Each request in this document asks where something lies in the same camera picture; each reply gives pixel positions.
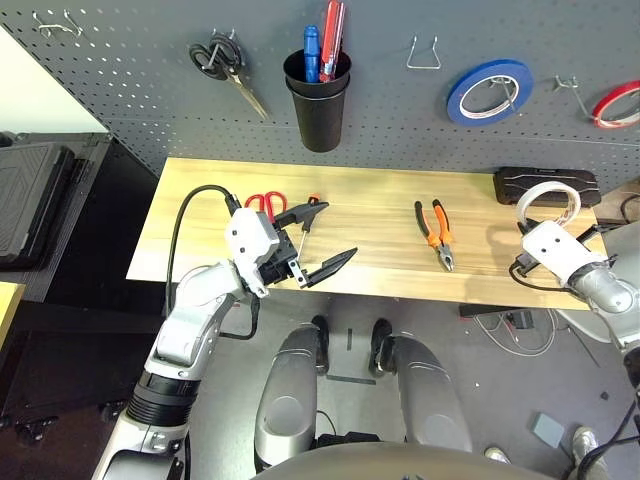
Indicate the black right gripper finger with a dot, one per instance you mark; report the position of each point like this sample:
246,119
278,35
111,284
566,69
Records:
524,229
587,236

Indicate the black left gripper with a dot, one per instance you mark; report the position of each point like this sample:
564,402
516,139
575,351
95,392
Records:
280,265

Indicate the white tape roll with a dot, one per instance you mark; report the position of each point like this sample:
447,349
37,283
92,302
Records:
550,186

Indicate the orange black pliers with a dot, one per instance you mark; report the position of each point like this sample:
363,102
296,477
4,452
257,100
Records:
442,250

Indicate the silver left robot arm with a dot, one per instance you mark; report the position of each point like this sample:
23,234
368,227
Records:
190,320

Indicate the small black tool case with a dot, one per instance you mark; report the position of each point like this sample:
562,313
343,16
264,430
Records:
510,187

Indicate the black table foot bar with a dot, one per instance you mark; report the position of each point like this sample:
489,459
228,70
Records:
477,310

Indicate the black plastic cup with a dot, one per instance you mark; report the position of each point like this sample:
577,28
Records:
320,120

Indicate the long metal peg hook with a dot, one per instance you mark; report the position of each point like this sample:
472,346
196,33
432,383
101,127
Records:
507,95
580,100

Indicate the red tape roll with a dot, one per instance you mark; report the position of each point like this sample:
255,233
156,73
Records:
612,95

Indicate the blue tape roll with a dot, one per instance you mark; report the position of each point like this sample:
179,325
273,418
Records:
455,100

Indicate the silver robot left leg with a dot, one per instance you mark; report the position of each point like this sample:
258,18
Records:
287,400

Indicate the silver robot leg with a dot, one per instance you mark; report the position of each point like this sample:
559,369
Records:
287,400
430,400

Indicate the silver robot right leg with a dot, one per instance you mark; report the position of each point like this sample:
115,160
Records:
430,400

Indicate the grey floor pad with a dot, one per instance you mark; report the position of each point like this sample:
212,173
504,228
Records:
547,430

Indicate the grey sneaker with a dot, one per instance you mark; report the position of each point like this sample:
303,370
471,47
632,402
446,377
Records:
582,442
496,455

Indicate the silver double peg hook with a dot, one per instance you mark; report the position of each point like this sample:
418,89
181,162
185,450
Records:
60,28
216,50

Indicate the grey robot torso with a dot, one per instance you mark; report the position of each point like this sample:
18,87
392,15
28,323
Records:
375,465

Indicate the large black equipment case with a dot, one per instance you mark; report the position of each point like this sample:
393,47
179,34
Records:
30,200

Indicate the yellow wooden side table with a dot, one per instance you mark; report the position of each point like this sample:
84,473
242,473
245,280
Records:
7,310

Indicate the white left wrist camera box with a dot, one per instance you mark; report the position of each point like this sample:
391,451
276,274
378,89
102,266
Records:
245,235

